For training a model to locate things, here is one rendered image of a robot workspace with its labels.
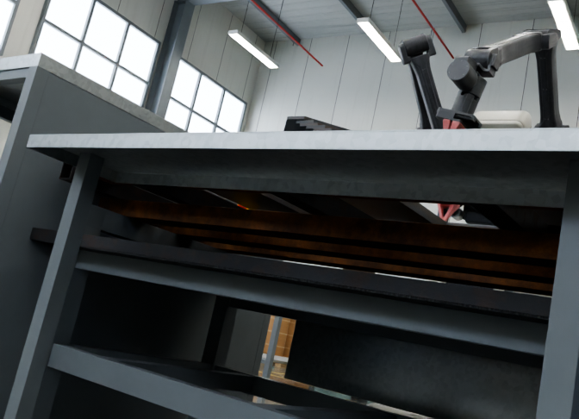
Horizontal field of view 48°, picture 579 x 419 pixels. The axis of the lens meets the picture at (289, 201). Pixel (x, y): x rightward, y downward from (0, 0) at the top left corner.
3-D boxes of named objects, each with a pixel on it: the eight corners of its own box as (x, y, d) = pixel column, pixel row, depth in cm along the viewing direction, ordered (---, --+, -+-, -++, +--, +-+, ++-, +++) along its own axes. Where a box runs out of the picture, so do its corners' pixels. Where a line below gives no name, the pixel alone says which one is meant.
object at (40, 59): (37, 65, 181) (41, 52, 181) (-66, 78, 216) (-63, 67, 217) (295, 199, 282) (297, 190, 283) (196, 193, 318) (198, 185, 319)
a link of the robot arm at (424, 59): (428, 35, 219) (396, 46, 219) (431, 33, 213) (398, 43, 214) (464, 158, 222) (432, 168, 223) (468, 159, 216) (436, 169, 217)
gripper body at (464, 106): (471, 121, 159) (482, 94, 160) (434, 113, 165) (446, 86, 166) (480, 131, 164) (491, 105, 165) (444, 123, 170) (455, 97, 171)
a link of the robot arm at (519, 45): (557, 48, 192) (520, 49, 199) (557, 28, 190) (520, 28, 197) (495, 74, 162) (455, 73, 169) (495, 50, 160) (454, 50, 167)
